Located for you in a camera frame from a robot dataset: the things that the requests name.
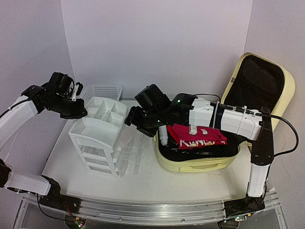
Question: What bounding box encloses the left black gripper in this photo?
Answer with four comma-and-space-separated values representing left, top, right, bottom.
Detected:
46, 94, 87, 120

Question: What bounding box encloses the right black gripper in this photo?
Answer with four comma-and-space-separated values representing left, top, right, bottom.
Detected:
124, 106, 165, 137

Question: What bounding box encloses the white perforated plastic basket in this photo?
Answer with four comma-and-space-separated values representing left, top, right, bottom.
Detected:
80, 84, 123, 102

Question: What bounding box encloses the white plastic drawer organizer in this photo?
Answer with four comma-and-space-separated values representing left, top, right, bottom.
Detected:
69, 97, 144, 178

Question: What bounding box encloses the white cylindrical bottle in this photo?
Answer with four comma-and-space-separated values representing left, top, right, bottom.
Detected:
158, 125, 168, 146

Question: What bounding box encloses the red t-shirt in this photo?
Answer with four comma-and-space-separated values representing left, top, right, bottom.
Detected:
167, 124, 227, 149

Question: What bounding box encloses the pale yellow hard-shell suitcase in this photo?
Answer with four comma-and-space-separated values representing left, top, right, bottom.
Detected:
157, 52, 295, 173

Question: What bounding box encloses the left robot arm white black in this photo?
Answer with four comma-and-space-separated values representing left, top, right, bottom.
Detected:
0, 84, 88, 208

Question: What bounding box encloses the white rectangular tube box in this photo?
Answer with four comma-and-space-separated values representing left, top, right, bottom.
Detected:
189, 125, 197, 135

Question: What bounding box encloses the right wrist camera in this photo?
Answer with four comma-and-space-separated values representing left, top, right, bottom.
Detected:
134, 84, 171, 112

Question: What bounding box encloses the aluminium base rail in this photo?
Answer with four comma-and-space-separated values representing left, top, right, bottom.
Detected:
22, 188, 281, 224

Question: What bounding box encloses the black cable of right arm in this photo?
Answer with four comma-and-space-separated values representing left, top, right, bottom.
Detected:
257, 107, 299, 158

